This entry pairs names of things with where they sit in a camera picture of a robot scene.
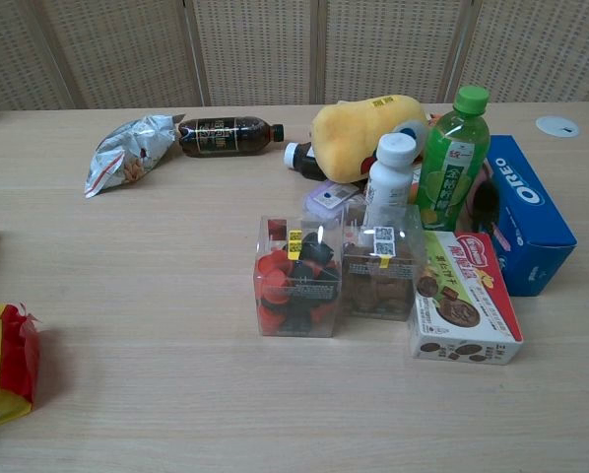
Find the clear box brown items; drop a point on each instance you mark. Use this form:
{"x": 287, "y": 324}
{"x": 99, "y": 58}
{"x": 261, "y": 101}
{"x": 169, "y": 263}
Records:
{"x": 379, "y": 276}

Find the clear box with red-black caps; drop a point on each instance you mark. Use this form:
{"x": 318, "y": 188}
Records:
{"x": 297, "y": 286}

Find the white snack bag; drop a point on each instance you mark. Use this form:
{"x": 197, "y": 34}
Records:
{"x": 122, "y": 156}

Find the purple soap box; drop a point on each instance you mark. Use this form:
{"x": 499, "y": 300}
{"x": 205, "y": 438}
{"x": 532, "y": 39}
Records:
{"x": 326, "y": 201}

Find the blue Oreo box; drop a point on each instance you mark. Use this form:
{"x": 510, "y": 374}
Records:
{"x": 531, "y": 212}

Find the white red cookie box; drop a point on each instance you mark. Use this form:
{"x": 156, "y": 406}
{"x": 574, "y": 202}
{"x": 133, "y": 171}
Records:
{"x": 464, "y": 295}

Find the yellow red snack bag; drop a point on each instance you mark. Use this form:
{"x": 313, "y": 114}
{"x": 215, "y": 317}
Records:
{"x": 1, "y": 364}

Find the black pink item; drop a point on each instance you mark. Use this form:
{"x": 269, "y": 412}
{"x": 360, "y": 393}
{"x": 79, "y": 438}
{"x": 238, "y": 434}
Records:
{"x": 485, "y": 199}

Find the yellow plush toy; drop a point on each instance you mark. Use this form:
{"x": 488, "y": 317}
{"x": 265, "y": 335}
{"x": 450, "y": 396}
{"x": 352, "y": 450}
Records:
{"x": 358, "y": 133}

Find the white plastic bottle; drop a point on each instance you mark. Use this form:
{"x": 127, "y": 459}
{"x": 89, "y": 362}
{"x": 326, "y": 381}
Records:
{"x": 389, "y": 177}

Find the beige perforated folding screen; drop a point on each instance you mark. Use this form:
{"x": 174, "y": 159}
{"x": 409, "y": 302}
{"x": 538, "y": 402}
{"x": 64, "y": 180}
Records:
{"x": 294, "y": 49}

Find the green tea bottle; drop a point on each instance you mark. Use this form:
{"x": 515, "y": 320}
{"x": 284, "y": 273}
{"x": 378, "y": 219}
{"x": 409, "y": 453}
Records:
{"x": 452, "y": 167}

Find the dark tea bottle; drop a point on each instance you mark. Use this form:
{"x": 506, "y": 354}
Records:
{"x": 224, "y": 136}

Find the brown bottle with white cap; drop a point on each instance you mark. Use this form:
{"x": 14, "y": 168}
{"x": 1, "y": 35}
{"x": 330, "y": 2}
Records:
{"x": 307, "y": 161}

